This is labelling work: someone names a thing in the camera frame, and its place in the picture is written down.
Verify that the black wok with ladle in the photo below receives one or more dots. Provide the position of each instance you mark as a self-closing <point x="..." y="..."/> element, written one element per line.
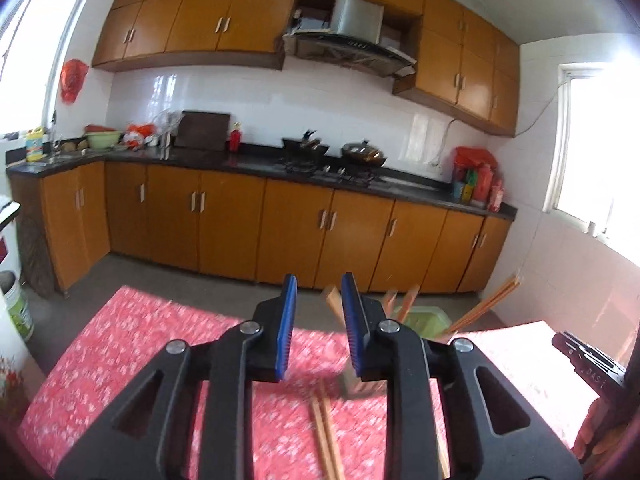
<point x="305" y="146"/>

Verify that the green perforated chopstick holder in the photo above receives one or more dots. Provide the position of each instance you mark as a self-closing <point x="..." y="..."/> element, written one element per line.
<point x="425" y="320"/>

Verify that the narrow white-framed window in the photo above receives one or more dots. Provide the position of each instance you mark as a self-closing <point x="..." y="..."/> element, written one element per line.
<point x="600" y="150"/>

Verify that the dark patterned cloth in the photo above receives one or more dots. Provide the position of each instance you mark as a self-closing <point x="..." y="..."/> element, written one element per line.
<point x="36" y="255"/>

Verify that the red condiment bottles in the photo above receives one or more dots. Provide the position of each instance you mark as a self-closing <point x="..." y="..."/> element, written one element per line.
<point x="490" y="187"/>

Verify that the black gas stove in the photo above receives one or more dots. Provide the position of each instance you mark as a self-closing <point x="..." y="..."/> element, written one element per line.
<point x="325" y="170"/>

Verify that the white floral appliance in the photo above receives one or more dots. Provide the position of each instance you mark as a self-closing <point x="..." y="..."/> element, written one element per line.
<point x="9" y="370"/>

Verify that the hanging red plastic bag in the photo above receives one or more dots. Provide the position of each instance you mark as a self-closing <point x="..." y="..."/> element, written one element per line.
<point x="73" y="80"/>

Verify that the steel range hood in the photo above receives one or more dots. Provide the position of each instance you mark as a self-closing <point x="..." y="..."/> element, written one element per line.
<point x="357" y="20"/>

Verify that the black kitchen countertop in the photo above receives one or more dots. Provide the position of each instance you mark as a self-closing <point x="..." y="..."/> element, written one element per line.
<point x="250" y="162"/>

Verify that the red floral tablecloth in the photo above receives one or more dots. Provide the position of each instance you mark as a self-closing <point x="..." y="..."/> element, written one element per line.
<point x="150" y="340"/>

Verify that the red and white plastic bag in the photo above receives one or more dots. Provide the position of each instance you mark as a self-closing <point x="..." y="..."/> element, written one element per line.
<point x="140" y="136"/>

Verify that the wooden kitchen cabinets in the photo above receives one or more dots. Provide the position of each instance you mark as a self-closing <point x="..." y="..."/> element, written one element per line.
<point x="200" y="15"/>
<point x="225" y="225"/>

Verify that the metal sink faucet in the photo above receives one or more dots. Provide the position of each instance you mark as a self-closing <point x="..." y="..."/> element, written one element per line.
<point x="54" y="132"/>

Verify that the red glass bottle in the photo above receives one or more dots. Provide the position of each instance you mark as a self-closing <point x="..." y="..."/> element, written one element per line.
<point x="234" y="140"/>

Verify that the large sliding window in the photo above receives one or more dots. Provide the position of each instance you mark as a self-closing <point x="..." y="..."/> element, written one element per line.
<point x="35" y="60"/>

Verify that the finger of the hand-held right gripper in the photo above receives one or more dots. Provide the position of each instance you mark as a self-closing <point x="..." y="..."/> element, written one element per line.
<point x="575" y="346"/>

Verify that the yellow detergent bottle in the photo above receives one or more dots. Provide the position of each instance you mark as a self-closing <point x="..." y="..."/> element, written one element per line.
<point x="35" y="146"/>

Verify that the dark wooden cutting board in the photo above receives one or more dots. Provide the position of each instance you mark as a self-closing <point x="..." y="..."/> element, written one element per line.
<point x="202" y="130"/>

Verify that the wooden lower kitchen cabinets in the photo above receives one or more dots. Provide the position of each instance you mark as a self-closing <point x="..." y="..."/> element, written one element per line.
<point x="225" y="225"/>

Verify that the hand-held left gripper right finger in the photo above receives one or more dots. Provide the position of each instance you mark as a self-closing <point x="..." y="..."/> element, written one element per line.
<point x="352" y="330"/>

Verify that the green plastic basin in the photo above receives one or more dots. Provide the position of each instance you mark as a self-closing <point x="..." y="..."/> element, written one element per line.
<point x="102" y="140"/>

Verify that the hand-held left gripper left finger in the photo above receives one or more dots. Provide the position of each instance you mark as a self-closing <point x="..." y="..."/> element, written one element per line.
<point x="286" y="330"/>

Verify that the metal cup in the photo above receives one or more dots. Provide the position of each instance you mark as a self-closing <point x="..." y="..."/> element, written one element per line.
<point x="164" y="149"/>

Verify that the black wok with lid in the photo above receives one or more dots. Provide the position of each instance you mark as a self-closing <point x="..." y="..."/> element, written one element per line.
<point x="364" y="154"/>

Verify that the red plastic bag over bottles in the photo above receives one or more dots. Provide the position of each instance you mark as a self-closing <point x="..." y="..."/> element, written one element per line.
<point x="472" y="156"/>

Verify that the wooden upper kitchen cabinets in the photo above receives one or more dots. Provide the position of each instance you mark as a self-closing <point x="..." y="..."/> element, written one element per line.
<point x="200" y="15"/>

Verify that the white plastic bucket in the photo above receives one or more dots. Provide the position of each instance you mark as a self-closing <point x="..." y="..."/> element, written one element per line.
<point x="15" y="305"/>

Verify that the small white windowsill object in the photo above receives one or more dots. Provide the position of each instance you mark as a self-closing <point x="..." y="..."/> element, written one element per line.
<point x="592" y="228"/>

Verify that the person's right hand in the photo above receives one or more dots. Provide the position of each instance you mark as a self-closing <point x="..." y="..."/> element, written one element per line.
<point x="593" y="430"/>

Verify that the clear plastic bag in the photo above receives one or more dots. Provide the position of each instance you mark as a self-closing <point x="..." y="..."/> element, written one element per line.
<point x="166" y="121"/>

